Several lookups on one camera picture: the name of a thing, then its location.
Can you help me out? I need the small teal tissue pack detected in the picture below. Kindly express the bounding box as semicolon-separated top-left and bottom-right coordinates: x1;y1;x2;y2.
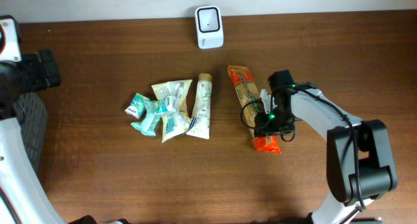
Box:
124;93;149;119

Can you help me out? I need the grey plastic mesh basket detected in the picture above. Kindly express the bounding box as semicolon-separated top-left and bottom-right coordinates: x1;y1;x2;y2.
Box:
13;92;48;174

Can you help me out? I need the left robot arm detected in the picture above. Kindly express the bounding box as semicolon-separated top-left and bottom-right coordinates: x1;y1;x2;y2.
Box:
1;15;64;223

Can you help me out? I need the white cosmetic tube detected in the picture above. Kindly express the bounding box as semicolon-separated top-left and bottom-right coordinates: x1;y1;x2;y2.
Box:
186;73;212;139

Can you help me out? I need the small white teal packet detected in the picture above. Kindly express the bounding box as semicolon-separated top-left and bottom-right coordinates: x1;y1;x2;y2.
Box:
154;94;179;117

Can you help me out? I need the orange spaghetti pasta pack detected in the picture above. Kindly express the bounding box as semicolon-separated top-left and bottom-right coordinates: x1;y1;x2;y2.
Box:
227;65;281;154

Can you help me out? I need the white barcode scanner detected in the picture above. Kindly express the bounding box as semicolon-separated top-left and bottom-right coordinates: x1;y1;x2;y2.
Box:
194;5;224;49

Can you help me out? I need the cream snack bag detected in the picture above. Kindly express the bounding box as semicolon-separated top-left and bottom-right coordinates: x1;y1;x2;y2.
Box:
151;79;192;143

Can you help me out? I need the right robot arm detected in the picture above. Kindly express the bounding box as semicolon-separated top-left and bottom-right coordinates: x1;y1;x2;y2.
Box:
255;70;398;223

